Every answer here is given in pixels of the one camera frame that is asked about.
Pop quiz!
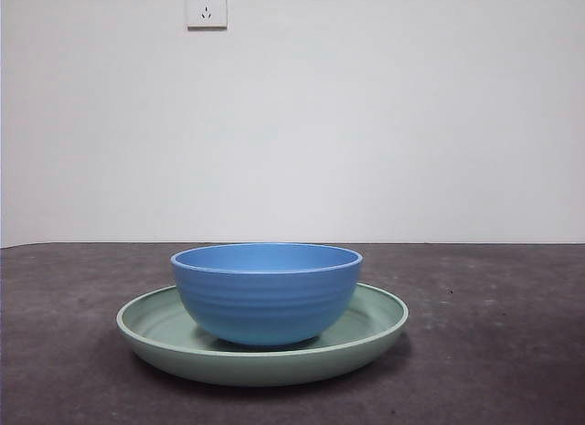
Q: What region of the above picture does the white wall power socket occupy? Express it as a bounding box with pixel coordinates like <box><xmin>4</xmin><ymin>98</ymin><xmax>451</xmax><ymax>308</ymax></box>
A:
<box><xmin>186</xmin><ymin>0</ymin><xmax>229</xmax><ymax>32</ymax></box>

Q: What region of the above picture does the green round plate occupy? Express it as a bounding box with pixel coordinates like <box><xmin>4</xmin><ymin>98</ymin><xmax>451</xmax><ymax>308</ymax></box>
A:
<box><xmin>115</xmin><ymin>282</ymin><xmax>410</xmax><ymax>388</ymax></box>

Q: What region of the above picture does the blue ribbed bowl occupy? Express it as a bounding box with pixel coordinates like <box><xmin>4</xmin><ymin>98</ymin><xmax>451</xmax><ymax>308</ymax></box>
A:
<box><xmin>170</xmin><ymin>242</ymin><xmax>366</xmax><ymax>346</ymax></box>

